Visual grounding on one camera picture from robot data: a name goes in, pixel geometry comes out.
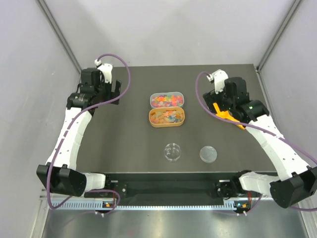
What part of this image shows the orange plastic scoop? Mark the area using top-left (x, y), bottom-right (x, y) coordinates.
top-left (213, 103), bottom-right (239, 122)

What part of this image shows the clear round jar lid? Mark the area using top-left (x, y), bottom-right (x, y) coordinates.
top-left (200, 146), bottom-right (217, 163)

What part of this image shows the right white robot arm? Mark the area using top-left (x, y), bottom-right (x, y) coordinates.
top-left (203, 70), bottom-right (317, 208)

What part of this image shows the clear blue candy tray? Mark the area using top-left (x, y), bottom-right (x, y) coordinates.
top-left (150, 92), bottom-right (185, 109)

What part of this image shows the clear round jar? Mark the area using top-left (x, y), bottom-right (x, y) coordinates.
top-left (163, 143), bottom-right (181, 162)

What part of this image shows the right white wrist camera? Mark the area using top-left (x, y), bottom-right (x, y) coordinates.
top-left (207, 69), bottom-right (228, 94)

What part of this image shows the grey slotted cable duct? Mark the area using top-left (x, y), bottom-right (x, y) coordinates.
top-left (58, 200), bottom-right (250, 211)

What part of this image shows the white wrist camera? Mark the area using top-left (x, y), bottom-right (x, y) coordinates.
top-left (95, 59), bottom-right (113, 84)
top-left (207, 69), bottom-right (228, 94)

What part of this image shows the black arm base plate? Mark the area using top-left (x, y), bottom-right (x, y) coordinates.
top-left (84, 172), bottom-right (263, 206)

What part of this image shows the aluminium frame rail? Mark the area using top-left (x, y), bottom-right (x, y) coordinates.
top-left (35, 0), bottom-right (81, 73)

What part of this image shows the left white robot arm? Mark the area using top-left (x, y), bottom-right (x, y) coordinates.
top-left (36, 63), bottom-right (121, 197)

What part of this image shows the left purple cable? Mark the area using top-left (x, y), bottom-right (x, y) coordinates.
top-left (46, 54), bottom-right (131, 211)

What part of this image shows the orange candy tray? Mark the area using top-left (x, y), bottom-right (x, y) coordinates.
top-left (149, 107), bottom-right (185, 128)

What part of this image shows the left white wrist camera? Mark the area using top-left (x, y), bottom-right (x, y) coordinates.
top-left (95, 59), bottom-right (113, 84)

